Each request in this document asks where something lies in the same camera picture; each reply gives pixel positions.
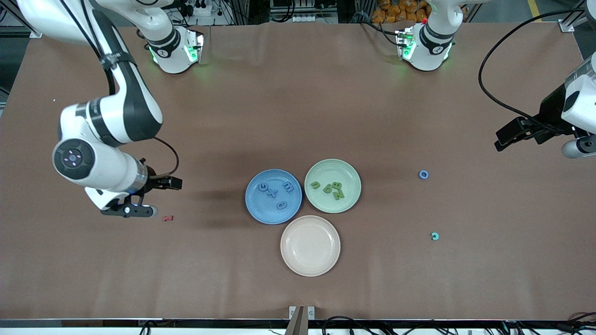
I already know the blue round plate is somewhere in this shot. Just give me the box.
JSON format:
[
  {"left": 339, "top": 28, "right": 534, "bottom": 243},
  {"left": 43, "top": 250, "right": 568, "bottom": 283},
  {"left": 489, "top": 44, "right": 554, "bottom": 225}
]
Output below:
[{"left": 245, "top": 169, "right": 303, "bottom": 225}]

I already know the brown table cover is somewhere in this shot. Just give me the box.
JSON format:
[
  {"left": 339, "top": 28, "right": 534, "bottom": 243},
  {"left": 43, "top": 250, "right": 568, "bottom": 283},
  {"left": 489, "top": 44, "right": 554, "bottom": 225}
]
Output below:
[{"left": 0, "top": 21, "right": 596, "bottom": 322}]

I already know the green round plate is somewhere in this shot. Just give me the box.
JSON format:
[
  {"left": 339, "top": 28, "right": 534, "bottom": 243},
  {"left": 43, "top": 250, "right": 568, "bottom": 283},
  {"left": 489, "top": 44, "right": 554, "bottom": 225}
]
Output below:
[{"left": 304, "top": 159, "right": 362, "bottom": 214}]

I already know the beige round plate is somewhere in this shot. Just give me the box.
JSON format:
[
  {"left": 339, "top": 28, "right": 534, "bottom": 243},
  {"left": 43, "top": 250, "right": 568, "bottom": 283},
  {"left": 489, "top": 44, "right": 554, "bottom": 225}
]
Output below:
[{"left": 280, "top": 215, "right": 341, "bottom": 277}]

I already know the bag of orange items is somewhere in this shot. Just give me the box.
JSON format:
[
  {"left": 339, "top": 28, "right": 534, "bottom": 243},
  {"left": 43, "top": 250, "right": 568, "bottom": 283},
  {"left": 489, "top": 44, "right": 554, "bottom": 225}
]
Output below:
[{"left": 371, "top": 0, "right": 431, "bottom": 24}]

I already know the white power strip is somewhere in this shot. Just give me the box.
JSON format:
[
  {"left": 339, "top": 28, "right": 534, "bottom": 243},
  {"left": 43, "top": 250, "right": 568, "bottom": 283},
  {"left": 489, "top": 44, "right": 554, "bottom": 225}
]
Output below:
[
  {"left": 291, "top": 13, "right": 338, "bottom": 24},
  {"left": 186, "top": 0, "right": 211, "bottom": 17}
]

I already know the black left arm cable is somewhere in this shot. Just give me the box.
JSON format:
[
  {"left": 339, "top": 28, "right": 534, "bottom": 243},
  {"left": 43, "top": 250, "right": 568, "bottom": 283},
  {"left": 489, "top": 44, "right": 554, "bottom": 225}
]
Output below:
[{"left": 478, "top": 8, "right": 596, "bottom": 126}]

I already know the black base cable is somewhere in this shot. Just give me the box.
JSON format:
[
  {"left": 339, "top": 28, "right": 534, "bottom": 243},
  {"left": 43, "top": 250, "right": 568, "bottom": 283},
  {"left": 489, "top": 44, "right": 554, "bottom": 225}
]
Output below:
[{"left": 359, "top": 21, "right": 401, "bottom": 47}]

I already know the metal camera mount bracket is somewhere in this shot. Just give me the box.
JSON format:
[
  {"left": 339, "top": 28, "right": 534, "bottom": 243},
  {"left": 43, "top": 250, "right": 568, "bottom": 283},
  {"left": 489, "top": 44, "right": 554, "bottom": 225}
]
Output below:
[{"left": 285, "top": 306, "right": 316, "bottom": 335}]

